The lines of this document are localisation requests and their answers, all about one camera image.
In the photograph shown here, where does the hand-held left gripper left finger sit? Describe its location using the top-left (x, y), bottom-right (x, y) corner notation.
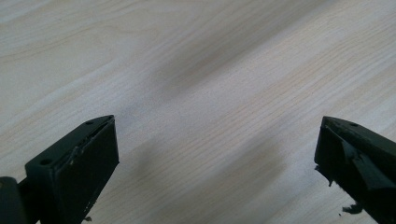
top-left (18, 114), bottom-right (120, 224)

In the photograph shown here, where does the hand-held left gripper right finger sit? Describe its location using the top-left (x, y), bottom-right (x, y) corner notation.
top-left (314, 116), bottom-right (396, 224)

